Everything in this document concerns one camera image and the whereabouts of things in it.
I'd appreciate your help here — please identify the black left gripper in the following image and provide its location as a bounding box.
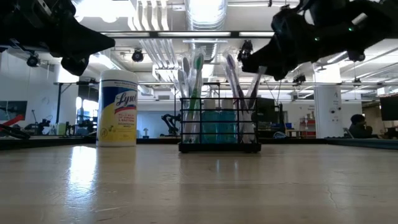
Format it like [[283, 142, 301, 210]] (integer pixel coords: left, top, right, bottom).
[[0, 0, 116, 77]]

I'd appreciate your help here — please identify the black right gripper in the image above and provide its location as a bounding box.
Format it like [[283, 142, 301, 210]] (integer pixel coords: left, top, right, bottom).
[[241, 6, 358, 81]]

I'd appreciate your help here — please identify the teal toothbrush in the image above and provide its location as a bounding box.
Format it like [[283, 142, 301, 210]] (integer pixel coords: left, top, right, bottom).
[[188, 51, 206, 144]]

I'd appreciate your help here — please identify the teal mouthwash bottle white cap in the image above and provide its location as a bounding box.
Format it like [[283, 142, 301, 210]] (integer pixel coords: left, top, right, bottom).
[[219, 98, 239, 144], [201, 98, 220, 144]]

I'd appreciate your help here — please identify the white square pillar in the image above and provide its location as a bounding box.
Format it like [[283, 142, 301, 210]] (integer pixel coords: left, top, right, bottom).
[[313, 63, 345, 139]]

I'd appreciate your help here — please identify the Lysol wipes canister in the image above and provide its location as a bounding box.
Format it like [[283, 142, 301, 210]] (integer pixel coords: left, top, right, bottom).
[[96, 69, 139, 147]]

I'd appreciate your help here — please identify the red storage shelf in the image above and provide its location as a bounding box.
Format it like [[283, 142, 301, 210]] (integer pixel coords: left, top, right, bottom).
[[298, 117, 317, 138]]

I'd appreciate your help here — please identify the person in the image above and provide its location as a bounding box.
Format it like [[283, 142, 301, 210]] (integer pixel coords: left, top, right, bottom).
[[348, 113, 379, 139]]

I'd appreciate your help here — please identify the black overhead camera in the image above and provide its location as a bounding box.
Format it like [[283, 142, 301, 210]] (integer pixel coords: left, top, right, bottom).
[[236, 39, 254, 62]]

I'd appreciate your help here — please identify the black ceiling camera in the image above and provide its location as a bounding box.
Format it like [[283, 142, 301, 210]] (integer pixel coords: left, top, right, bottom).
[[26, 53, 40, 68], [292, 73, 307, 85], [131, 49, 145, 63], [348, 49, 366, 62]]

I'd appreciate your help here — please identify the silver ceiling air duct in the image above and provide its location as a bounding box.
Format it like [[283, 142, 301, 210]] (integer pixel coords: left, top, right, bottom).
[[185, 0, 228, 65]]

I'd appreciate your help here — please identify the black wire caddy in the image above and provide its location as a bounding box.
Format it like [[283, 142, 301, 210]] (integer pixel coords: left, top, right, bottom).
[[178, 96, 262, 154]]

